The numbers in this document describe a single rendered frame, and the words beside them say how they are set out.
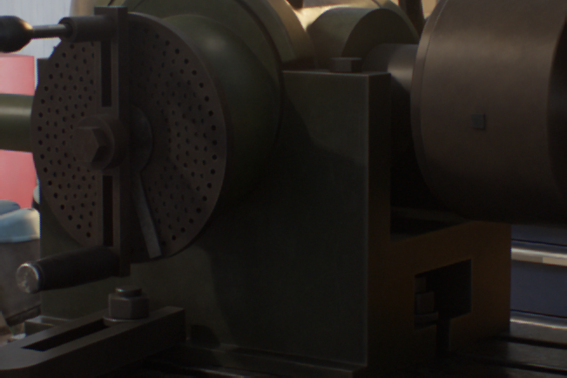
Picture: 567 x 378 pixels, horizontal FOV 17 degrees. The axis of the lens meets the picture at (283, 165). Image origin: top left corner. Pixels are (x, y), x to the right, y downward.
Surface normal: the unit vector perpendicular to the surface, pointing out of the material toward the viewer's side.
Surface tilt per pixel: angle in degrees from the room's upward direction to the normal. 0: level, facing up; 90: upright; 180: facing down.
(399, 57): 41
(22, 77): 90
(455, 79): 77
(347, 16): 25
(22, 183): 90
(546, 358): 0
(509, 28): 54
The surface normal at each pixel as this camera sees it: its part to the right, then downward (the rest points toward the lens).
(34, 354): -0.04, -0.98
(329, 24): -0.34, -0.73
